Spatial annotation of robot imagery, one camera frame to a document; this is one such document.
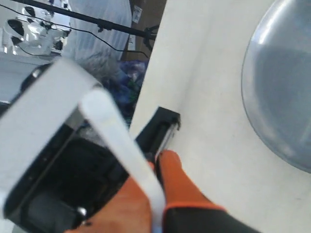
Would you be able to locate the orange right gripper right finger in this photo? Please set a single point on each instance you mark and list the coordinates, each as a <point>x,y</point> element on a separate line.
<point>187,209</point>

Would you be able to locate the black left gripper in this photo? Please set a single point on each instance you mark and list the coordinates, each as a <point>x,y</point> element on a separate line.
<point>70,180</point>

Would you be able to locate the black tripod pole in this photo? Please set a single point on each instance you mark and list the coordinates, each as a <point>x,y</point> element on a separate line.
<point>147,35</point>

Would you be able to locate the round silver metal plate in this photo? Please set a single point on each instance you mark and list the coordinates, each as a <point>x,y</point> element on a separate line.
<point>276,81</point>

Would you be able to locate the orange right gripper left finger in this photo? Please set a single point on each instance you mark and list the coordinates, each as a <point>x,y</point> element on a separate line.
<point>128,211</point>

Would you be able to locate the thin wooden stick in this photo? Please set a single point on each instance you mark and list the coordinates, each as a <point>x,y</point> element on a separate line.
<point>100,111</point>

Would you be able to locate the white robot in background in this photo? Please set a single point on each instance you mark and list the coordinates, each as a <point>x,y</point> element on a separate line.
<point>36,32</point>

